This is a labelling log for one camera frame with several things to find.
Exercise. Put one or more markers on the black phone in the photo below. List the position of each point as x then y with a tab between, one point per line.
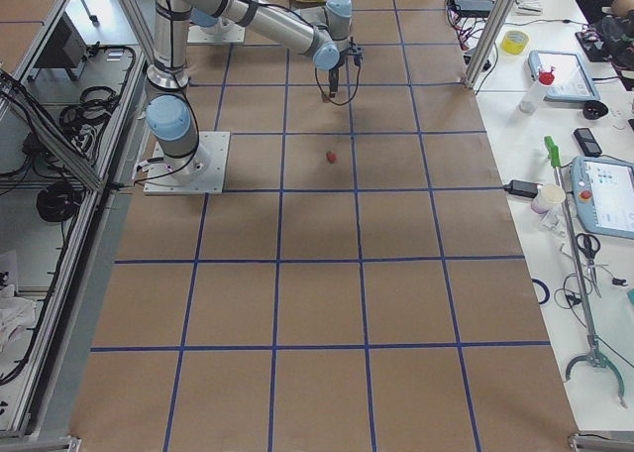
587	142

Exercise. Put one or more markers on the near teach pendant tablet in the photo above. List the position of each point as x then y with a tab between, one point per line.
603	195

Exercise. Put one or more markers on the yellow tape roll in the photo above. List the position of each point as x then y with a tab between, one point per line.
514	42

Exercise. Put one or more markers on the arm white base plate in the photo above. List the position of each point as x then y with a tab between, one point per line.
208	30
204	174

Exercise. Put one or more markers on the black handled scissors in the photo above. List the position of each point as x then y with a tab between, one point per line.
590	245

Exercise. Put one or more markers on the white paper cup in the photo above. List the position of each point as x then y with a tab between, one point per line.
548	197

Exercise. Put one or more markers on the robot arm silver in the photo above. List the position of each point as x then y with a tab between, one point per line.
321	33

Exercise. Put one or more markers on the far teach pendant tablet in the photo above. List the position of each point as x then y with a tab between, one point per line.
573	81

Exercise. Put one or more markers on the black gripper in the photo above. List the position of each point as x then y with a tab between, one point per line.
334	76

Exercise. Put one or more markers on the clear bottle red cap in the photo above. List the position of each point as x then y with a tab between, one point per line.
537	92

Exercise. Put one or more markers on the far single red strawberry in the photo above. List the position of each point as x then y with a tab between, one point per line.
331	157

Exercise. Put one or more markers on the teach pendant tablet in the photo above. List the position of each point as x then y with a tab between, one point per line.
573	81
603	195

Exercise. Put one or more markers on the black power adapter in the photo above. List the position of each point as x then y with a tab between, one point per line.
522	188

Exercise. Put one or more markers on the long reach grabber tool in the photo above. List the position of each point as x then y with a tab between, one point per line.
593	357

